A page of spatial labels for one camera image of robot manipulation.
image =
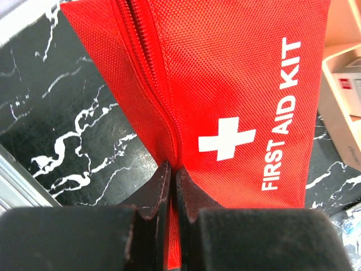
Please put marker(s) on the orange plastic file organizer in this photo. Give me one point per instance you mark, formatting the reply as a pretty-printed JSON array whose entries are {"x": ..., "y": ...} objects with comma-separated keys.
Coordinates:
[{"x": 339, "y": 100}]

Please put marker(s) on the grey stationery box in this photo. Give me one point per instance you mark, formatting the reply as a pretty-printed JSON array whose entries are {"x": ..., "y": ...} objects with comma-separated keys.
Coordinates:
[{"x": 348, "y": 79}]

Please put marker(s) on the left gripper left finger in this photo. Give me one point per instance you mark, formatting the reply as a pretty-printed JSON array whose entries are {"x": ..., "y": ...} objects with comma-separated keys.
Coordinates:
[{"x": 132, "y": 235}]

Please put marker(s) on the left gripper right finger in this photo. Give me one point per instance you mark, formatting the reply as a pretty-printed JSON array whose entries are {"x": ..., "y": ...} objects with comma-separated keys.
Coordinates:
[{"x": 213, "y": 237}]

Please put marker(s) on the red first aid pouch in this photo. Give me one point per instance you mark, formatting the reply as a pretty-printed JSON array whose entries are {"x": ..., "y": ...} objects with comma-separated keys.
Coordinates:
[{"x": 227, "y": 90}]

